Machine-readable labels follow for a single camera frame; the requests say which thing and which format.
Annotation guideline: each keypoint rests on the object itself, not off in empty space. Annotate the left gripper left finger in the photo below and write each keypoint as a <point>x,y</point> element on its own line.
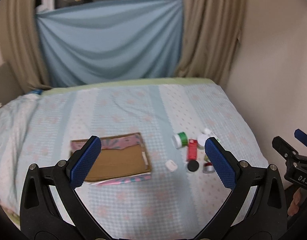
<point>50,206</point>

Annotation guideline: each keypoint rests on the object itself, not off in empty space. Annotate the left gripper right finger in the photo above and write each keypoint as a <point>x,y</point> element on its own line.
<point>256,205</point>

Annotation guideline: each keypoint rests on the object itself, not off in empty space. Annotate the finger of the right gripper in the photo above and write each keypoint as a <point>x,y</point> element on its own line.
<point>301,136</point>
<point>284,149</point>

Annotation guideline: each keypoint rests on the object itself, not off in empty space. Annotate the red cap silver container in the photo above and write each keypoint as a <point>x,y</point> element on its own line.
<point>208,168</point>

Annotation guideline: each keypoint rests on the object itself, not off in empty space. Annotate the black lid small jar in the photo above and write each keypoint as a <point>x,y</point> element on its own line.
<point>192,166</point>

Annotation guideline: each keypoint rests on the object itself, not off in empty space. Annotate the white supplement bottle green label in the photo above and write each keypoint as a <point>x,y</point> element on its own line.
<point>209,134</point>

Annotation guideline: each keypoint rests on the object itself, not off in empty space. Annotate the red rectangular box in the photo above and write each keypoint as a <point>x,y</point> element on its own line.
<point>192,151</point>

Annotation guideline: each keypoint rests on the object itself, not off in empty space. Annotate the green white tape roll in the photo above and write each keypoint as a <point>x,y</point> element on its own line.
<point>180,140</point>

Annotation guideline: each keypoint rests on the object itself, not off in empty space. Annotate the person's right hand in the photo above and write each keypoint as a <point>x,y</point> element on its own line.
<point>295,204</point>

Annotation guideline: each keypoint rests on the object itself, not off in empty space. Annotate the cardboard box with pink flaps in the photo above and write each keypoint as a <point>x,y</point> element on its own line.
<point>123,159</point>

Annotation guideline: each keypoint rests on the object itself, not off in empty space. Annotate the white round jar green base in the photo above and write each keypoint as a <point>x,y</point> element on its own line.
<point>201,139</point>

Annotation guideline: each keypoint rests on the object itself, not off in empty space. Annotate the small white earbud case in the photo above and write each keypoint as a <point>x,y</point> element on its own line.
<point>171,166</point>

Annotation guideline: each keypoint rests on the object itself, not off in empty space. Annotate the green mattress edge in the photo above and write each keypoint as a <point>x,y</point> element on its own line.
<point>137,82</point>

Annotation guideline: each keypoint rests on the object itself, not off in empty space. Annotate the small blue object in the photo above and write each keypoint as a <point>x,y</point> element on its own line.
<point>36,91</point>

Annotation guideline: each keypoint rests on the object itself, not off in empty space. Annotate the light blue checkered bedspread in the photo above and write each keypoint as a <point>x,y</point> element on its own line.
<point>169,202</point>

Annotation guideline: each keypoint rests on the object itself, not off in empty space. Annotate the beige curtain right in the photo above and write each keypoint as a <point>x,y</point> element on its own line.
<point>211,32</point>

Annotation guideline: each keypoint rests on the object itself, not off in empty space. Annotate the beige curtain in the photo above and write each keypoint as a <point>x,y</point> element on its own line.
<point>211,32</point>
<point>20,45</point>

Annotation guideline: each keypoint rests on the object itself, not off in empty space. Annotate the blue fabric sheet backdrop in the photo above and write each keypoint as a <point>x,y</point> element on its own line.
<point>111,41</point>

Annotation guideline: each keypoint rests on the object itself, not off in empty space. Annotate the beige curtain left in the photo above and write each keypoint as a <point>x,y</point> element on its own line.
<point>20,45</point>

